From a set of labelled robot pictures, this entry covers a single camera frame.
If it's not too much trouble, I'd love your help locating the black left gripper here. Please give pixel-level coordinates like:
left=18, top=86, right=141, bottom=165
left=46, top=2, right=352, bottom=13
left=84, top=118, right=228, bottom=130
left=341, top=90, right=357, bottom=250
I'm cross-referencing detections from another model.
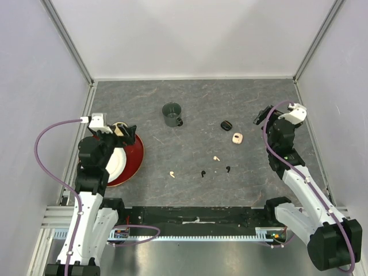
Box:
left=92, top=122, right=136, bottom=168

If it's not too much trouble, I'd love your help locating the beige earbuds charging case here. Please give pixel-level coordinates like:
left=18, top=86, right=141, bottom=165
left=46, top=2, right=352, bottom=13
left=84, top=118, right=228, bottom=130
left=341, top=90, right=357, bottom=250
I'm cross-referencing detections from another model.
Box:
left=232, top=133, right=243, bottom=144

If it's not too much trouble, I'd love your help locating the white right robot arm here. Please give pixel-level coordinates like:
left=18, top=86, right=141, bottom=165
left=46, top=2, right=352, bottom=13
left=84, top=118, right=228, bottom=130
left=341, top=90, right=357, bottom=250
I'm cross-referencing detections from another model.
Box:
left=254, top=102, right=363, bottom=273

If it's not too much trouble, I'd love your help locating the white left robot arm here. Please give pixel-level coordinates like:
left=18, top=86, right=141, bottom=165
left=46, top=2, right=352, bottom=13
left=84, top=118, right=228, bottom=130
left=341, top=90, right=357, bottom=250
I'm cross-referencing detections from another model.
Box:
left=44, top=124, right=137, bottom=275

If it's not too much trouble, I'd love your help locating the black earbuds charging case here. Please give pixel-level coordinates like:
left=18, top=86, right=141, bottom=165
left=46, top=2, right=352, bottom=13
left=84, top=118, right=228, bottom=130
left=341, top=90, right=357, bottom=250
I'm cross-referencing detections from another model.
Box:
left=220, top=120, right=232, bottom=131

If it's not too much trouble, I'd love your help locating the beige ceramic cup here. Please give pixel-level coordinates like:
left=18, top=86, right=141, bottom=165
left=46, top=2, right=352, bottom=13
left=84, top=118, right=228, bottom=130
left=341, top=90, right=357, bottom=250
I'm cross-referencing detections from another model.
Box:
left=111, top=122, right=128, bottom=136

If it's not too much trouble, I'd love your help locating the white ceramic plate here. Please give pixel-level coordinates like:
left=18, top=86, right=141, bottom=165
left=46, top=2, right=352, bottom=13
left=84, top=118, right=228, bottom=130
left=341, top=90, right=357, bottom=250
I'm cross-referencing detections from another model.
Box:
left=106, top=148, right=127, bottom=183

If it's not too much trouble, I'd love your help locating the red round tray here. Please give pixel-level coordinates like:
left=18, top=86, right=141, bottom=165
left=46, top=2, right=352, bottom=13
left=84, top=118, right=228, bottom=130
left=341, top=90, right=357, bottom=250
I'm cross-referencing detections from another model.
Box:
left=107, top=134, right=144, bottom=187

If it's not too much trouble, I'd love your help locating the dark green mug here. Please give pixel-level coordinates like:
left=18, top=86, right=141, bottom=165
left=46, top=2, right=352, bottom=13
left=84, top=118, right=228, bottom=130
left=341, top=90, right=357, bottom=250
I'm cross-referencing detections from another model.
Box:
left=162, top=102, right=183, bottom=128

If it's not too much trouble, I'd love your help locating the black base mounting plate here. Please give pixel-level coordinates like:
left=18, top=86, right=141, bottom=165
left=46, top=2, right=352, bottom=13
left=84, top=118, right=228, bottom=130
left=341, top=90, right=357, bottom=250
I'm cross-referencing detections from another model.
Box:
left=118, top=206, right=282, bottom=237

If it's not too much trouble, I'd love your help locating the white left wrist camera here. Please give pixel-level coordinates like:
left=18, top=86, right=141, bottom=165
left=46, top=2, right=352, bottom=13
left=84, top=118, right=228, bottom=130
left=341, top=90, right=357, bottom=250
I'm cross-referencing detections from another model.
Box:
left=88, top=113, right=113, bottom=134

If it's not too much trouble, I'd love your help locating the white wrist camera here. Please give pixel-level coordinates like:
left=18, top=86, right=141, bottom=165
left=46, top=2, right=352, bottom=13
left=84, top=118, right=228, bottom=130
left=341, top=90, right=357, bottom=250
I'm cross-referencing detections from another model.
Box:
left=278, top=103, right=307, bottom=125
left=88, top=113, right=113, bottom=134

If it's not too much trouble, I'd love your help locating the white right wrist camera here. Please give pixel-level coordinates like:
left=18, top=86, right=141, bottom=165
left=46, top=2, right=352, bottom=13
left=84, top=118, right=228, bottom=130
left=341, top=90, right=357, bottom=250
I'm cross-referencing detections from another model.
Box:
left=278, top=103, right=307, bottom=125

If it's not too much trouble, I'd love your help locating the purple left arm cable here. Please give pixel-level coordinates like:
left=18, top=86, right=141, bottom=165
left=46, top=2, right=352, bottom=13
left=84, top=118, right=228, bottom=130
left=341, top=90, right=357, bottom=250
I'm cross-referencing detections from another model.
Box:
left=34, top=118, right=87, bottom=276

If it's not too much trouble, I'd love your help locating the white slotted cable duct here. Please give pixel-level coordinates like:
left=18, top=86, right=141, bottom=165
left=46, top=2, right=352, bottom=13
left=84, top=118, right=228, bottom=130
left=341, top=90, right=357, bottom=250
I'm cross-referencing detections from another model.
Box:
left=54, top=227, right=287, bottom=242

